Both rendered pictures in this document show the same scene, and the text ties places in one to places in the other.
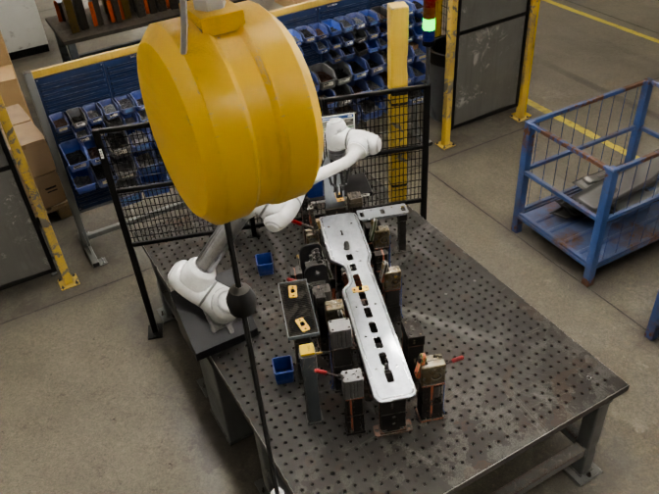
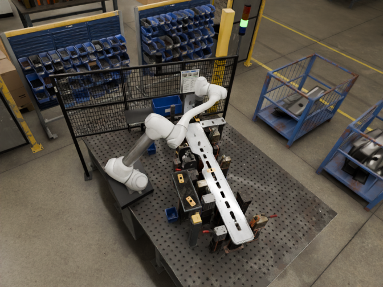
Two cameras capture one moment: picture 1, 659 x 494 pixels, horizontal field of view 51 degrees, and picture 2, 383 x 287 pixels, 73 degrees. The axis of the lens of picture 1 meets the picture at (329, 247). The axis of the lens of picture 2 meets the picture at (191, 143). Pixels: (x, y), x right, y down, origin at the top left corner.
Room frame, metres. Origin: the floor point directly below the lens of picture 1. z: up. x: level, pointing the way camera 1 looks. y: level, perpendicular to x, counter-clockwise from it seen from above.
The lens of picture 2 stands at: (1.20, 0.46, 2.94)
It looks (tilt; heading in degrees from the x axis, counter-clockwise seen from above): 47 degrees down; 345
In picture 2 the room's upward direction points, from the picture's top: 6 degrees clockwise
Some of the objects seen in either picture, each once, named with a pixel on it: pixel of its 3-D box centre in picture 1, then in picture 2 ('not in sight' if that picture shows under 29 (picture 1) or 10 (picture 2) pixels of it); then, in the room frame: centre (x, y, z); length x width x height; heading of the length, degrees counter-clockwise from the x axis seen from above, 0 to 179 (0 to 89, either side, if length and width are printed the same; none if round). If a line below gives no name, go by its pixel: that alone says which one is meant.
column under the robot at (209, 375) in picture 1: (235, 378); (138, 209); (2.67, 0.58, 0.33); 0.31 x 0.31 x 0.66; 27
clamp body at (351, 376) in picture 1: (353, 402); (217, 240); (1.98, -0.05, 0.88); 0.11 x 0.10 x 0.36; 98
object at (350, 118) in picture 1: (337, 135); (189, 81); (3.61, -0.10, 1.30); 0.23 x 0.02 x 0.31; 98
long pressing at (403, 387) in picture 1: (363, 292); (212, 172); (2.57, -0.15, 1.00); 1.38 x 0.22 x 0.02; 8
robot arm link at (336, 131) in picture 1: (338, 133); (202, 86); (3.05, -0.09, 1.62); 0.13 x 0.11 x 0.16; 60
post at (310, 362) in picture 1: (311, 386); (194, 232); (2.06, 0.13, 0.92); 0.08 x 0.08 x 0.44; 8
